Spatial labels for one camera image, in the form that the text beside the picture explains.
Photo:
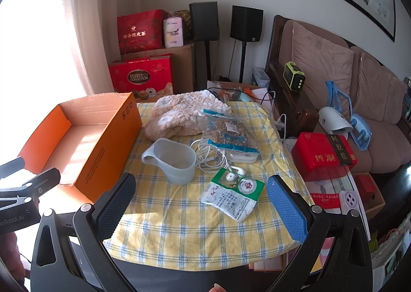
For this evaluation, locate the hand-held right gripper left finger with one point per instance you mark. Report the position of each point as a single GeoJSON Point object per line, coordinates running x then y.
{"type": "Point", "coordinates": [117, 205]}

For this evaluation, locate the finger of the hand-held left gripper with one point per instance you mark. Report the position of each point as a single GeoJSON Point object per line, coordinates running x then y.
{"type": "Point", "coordinates": [12, 166]}
{"type": "Point", "coordinates": [41, 181]}

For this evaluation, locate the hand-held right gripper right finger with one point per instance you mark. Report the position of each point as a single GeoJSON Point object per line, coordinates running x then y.
{"type": "Point", "coordinates": [285, 211]}

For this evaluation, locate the orange cardboard box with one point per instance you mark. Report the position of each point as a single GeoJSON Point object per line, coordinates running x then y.
{"type": "Point", "coordinates": [96, 163]}

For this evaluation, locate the green white sachet packet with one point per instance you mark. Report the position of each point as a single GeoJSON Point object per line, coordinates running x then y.
{"type": "Point", "coordinates": [231, 202]}

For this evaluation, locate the white case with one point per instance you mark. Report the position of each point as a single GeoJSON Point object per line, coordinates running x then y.
{"type": "Point", "coordinates": [241, 157]}

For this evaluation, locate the pale grey plastic cup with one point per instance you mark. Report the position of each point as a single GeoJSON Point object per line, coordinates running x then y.
{"type": "Point", "coordinates": [179, 173]}

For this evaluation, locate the person's left forearm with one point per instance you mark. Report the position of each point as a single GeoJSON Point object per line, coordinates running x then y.
{"type": "Point", "coordinates": [11, 263]}

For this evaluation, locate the person's right hand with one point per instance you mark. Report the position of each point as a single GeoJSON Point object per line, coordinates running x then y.
{"type": "Point", "coordinates": [219, 288]}

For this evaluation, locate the red gift box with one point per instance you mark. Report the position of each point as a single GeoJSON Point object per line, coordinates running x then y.
{"type": "Point", "coordinates": [311, 157]}

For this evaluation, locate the yellow plaid cloth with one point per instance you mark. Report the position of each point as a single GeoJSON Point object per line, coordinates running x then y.
{"type": "Point", "coordinates": [179, 231]}

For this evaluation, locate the black and red box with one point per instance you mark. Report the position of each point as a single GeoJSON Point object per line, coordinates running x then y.
{"type": "Point", "coordinates": [343, 150]}

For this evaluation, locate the small brown open box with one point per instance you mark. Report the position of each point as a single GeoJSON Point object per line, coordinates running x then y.
{"type": "Point", "coordinates": [369, 192]}

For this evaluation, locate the blue and white massager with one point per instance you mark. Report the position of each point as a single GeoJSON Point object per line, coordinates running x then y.
{"type": "Point", "coordinates": [330, 120]}

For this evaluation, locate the cream fuzzy knitted cloth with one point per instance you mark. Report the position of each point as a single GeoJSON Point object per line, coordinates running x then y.
{"type": "Point", "coordinates": [173, 118]}

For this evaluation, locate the paper shopping bags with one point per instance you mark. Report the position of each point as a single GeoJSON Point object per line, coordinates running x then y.
{"type": "Point", "coordinates": [391, 253]}

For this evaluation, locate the brown sofa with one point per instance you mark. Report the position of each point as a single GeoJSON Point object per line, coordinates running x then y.
{"type": "Point", "coordinates": [382, 147]}

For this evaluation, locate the clear bag of clutter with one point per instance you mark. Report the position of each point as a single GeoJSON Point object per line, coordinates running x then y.
{"type": "Point", "coordinates": [234, 93]}

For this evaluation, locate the red chocolate gift bag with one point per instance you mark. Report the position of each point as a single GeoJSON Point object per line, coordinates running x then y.
{"type": "Point", "coordinates": [141, 77]}

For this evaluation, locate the green portable radio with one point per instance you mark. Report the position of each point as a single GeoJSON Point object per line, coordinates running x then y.
{"type": "Point", "coordinates": [293, 77]}

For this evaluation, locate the grey small box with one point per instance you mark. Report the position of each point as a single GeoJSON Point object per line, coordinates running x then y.
{"type": "Point", "coordinates": [260, 77]}

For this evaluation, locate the brown cardboard box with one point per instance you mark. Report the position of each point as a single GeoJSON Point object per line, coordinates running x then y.
{"type": "Point", "coordinates": [183, 67]}

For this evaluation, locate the beige sofa cushion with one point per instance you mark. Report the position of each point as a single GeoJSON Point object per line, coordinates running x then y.
{"type": "Point", "coordinates": [379, 89]}
{"type": "Point", "coordinates": [318, 57]}

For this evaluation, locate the black speaker stand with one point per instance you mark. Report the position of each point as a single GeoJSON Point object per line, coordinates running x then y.
{"type": "Point", "coordinates": [242, 61]}
{"type": "Point", "coordinates": [207, 61]}

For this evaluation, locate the sheer white curtain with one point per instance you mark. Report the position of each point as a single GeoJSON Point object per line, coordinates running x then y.
{"type": "Point", "coordinates": [96, 22]}

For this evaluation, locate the dark red tea gift bag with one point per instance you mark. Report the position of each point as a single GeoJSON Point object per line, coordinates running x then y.
{"type": "Point", "coordinates": [138, 35]}

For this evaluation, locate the white canister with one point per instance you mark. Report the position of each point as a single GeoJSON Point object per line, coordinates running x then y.
{"type": "Point", "coordinates": [173, 33]}

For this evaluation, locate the black speaker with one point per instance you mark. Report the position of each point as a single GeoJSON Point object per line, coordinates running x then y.
{"type": "Point", "coordinates": [204, 20]}
{"type": "Point", "coordinates": [246, 24]}

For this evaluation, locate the dark floral gift bag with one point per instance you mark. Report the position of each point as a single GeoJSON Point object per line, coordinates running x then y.
{"type": "Point", "coordinates": [184, 22]}

